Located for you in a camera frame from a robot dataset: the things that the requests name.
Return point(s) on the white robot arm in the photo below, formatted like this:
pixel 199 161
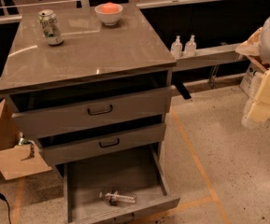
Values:
pixel 258 45

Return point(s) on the clear sanitizer bottle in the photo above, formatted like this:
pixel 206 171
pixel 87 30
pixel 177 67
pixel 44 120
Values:
pixel 176 48
pixel 190 47

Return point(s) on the orange sponge in bowl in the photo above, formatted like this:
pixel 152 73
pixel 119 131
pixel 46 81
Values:
pixel 109 8

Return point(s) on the brown cardboard box left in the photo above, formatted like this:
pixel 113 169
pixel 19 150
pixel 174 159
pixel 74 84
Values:
pixel 17 161

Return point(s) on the grey drawer cabinet with counter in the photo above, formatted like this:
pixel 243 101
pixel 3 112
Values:
pixel 94 62

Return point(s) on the left clear sanitizer bottle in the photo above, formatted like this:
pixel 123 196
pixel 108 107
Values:
pixel 176 48

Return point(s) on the grey open bottom drawer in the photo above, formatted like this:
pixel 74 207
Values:
pixel 135 171

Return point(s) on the grey middle drawer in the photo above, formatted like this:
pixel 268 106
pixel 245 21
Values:
pixel 79 150

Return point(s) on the white green soda can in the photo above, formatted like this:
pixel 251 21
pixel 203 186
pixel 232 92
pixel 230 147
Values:
pixel 49 26

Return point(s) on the white corovan cardboard box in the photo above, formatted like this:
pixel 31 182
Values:
pixel 253 76

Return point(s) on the white ceramic bowl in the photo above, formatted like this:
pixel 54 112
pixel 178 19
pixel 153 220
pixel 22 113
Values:
pixel 108 19

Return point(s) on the right clear sanitizer bottle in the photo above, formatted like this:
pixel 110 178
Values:
pixel 190 47

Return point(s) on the clear plastic water bottle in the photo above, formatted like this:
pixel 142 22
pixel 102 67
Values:
pixel 113 197

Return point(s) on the small green object on cardboard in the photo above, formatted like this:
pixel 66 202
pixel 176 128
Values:
pixel 23 141

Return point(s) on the grey top drawer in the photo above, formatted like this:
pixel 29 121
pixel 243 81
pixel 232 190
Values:
pixel 86 115

